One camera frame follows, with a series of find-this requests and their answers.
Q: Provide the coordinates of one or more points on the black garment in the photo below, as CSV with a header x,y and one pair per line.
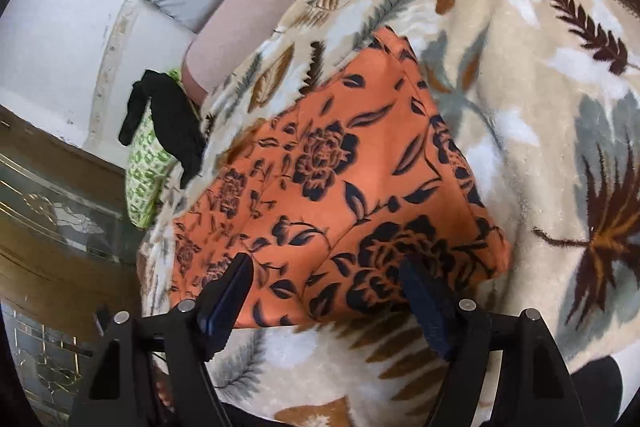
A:
x,y
175,127

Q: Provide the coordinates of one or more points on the orange floral blouse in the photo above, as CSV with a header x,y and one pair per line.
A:
x,y
340,187

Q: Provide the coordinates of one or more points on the green checked pillow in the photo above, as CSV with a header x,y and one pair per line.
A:
x,y
147,177

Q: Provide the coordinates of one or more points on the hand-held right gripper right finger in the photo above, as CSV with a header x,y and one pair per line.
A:
x,y
430,307

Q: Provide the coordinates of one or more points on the leaf print blanket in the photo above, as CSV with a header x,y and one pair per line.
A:
x,y
525,72

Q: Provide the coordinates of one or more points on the dark cloth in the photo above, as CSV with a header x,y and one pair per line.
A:
x,y
595,392

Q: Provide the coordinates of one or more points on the pink bolster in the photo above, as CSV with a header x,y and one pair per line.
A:
x,y
250,22

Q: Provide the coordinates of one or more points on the wooden glass-panel door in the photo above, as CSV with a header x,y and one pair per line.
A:
x,y
50,207

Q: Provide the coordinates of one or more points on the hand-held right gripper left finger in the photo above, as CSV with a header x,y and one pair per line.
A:
x,y
225,302

